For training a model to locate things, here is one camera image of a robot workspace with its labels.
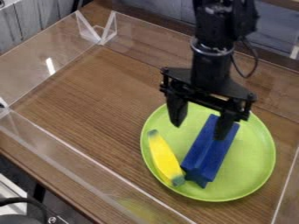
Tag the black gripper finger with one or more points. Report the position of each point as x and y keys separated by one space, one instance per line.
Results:
x=178 y=109
x=224 y=124

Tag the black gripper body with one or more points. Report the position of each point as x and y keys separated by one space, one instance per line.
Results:
x=206 y=83

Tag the blue cross-shaped block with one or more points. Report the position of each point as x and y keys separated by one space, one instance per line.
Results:
x=206 y=155

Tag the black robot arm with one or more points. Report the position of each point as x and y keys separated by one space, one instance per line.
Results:
x=224 y=21

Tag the green round plate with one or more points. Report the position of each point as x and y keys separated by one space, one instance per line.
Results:
x=247 y=165

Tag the yellow toy banana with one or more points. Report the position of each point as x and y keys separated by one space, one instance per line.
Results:
x=164 y=160

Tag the blue grey sofa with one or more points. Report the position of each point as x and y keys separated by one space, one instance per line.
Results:
x=276 y=28

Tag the grey cabinet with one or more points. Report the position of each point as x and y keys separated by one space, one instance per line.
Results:
x=24 y=17

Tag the clear acrylic corner bracket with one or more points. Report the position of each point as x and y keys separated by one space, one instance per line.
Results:
x=95 y=33

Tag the clear acrylic enclosure wall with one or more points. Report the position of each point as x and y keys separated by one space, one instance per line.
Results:
x=77 y=99

